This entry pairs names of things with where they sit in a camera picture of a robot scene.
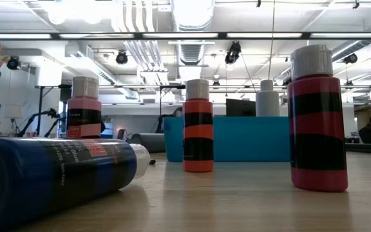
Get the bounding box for large white paint bottle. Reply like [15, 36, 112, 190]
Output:
[255, 79, 281, 117]

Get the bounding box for magenta paint bottle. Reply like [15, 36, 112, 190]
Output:
[287, 44, 349, 193]

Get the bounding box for orange paint bottle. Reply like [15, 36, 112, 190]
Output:
[182, 79, 214, 173]

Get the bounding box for pink paint bottle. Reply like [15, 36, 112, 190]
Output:
[66, 75, 102, 140]

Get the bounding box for blue paint bottle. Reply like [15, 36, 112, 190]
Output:
[0, 137, 151, 232]

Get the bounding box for grey cylinder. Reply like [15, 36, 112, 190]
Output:
[130, 132, 166, 153]

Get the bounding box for black monitor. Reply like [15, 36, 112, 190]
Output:
[225, 98, 256, 117]

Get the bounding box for teal plastic bin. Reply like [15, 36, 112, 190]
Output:
[163, 115, 291, 163]

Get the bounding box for black ceiling spotlight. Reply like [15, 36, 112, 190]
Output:
[224, 41, 242, 64]
[343, 53, 359, 64]
[6, 56, 21, 71]
[115, 50, 129, 65]

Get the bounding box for black bar with light strips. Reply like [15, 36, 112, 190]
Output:
[0, 31, 371, 41]

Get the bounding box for dark desk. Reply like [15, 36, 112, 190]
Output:
[345, 142, 371, 155]

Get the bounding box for white ceiling air duct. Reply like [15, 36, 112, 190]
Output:
[171, 0, 217, 81]

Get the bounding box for thin hanging cable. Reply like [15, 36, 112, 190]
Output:
[262, 0, 276, 81]

